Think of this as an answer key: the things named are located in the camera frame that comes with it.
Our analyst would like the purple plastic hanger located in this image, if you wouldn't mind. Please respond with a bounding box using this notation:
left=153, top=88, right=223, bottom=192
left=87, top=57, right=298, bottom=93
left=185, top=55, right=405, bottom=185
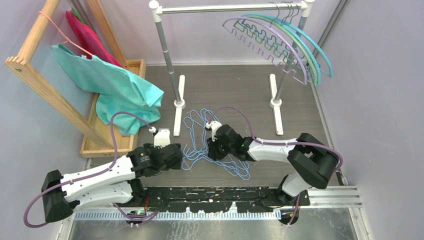
left=221, top=2, right=309, bottom=86

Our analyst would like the green plastic hanger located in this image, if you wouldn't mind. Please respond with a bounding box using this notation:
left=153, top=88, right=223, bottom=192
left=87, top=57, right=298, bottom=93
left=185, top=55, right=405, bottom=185
left=236, top=1, right=319, bottom=86

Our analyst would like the teal plastic hanger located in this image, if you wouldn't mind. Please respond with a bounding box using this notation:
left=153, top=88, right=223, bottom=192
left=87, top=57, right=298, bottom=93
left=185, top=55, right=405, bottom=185
left=239, top=2, right=334, bottom=85
left=243, top=0, right=334, bottom=85

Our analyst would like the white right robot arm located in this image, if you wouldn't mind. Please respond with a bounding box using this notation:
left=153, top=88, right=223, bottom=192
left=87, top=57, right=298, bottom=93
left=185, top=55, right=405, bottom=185
left=204, top=121, right=342, bottom=206

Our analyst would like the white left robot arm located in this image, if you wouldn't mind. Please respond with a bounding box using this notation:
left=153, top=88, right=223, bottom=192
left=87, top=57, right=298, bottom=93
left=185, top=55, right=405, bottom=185
left=41, top=143, right=184, bottom=223

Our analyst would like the wooden clothes rack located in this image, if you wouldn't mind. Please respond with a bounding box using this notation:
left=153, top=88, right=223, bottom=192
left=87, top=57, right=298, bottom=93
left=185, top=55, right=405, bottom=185
left=4, top=0, right=147, bottom=159

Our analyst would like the teal green shirt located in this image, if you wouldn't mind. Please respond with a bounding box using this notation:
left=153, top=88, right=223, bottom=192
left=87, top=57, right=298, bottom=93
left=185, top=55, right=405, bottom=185
left=51, top=44, right=164, bottom=136

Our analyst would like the red pink shirt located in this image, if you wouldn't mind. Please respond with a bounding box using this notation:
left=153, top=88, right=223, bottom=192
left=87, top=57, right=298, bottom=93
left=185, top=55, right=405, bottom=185
left=65, top=10, right=123, bottom=68

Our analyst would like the silver white clothes rack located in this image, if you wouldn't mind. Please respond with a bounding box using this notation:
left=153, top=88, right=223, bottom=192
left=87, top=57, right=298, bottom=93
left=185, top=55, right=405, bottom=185
left=146, top=0, right=310, bottom=137

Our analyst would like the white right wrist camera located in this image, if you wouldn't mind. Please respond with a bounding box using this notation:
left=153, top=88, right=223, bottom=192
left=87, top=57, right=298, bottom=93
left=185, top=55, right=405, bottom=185
left=204, top=120, right=222, bottom=133

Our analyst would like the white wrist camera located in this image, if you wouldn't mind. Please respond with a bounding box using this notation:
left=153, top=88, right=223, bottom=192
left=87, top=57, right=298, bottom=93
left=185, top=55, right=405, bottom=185
left=149, top=127, right=171, bottom=148
left=204, top=120, right=222, bottom=133

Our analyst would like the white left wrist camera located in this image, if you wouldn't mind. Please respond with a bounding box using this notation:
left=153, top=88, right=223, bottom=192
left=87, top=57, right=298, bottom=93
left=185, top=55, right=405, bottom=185
left=149, top=127, right=171, bottom=148

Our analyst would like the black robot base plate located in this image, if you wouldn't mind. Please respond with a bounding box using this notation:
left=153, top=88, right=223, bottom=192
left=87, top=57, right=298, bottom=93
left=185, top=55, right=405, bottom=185
left=118, top=186, right=310, bottom=214

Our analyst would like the perforated metal rail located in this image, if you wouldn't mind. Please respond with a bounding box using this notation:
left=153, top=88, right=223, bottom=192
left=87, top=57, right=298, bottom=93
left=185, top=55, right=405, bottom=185
left=74, top=209, right=281, bottom=221

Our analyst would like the pink wire hanger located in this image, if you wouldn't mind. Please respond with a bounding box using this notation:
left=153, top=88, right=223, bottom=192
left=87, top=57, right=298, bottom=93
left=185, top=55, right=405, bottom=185
left=38, top=11, right=93, bottom=57

